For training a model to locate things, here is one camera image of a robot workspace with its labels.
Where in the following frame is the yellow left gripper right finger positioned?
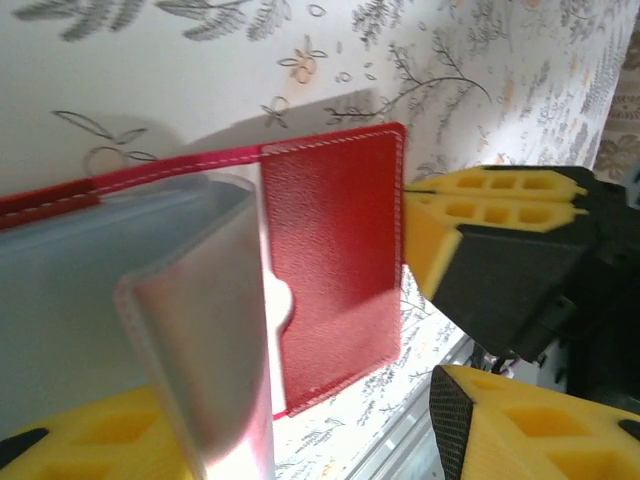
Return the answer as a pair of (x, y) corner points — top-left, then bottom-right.
(429, 363), (640, 480)

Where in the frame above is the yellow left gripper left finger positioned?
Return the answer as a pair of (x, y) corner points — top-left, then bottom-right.
(0, 383), (196, 480)

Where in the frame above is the red tray with blue pad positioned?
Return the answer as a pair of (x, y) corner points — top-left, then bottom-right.
(0, 122), (407, 480)

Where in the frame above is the aluminium table side rail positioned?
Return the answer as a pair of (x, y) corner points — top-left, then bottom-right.
(344, 334), (481, 480)

